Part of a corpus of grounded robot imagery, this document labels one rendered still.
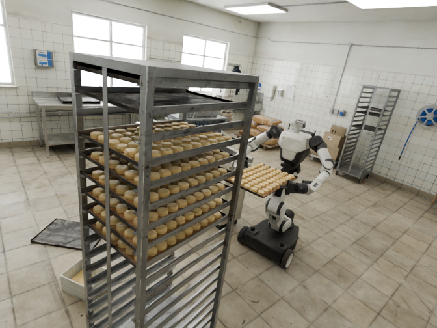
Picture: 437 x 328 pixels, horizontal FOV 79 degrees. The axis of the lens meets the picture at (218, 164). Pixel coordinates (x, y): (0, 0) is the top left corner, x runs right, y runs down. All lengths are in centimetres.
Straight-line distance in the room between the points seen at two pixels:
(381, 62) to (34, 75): 640
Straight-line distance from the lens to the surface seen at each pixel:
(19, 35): 567
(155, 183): 100
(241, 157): 137
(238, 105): 127
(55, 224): 342
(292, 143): 256
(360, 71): 658
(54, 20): 575
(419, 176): 631
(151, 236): 118
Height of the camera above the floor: 186
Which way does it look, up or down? 21 degrees down
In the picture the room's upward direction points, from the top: 8 degrees clockwise
